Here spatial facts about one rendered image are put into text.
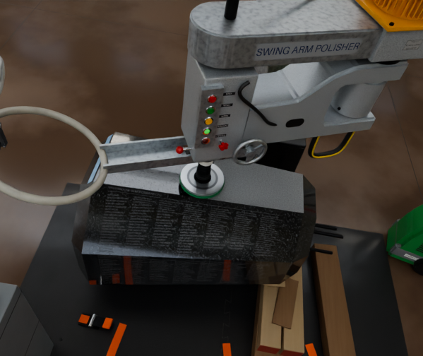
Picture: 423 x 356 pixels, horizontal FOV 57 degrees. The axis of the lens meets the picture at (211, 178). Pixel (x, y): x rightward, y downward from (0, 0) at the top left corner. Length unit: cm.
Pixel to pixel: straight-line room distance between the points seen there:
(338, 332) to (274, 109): 152
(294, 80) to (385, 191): 208
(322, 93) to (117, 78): 266
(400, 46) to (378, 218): 192
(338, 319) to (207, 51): 187
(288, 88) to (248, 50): 36
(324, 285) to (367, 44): 163
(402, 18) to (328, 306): 171
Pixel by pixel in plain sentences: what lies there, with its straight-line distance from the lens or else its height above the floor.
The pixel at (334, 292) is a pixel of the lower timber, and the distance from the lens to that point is 269.
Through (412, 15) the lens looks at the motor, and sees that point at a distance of 159.
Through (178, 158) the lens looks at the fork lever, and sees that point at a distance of 162.
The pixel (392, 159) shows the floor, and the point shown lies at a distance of 385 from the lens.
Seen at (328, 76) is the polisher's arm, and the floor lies 153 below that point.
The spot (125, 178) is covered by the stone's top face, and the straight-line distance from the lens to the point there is 192.
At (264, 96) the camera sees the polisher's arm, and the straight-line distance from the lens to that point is 155.
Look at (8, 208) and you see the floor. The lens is 303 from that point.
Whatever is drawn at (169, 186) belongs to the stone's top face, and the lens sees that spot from 189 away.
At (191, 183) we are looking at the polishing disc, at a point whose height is 93.
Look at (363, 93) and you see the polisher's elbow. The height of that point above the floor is 143.
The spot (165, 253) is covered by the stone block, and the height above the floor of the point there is 66.
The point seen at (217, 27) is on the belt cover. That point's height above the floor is 174.
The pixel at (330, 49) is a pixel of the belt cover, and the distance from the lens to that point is 146.
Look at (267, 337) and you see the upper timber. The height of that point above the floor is 23.
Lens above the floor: 236
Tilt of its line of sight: 50 degrees down
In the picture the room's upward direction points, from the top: 11 degrees clockwise
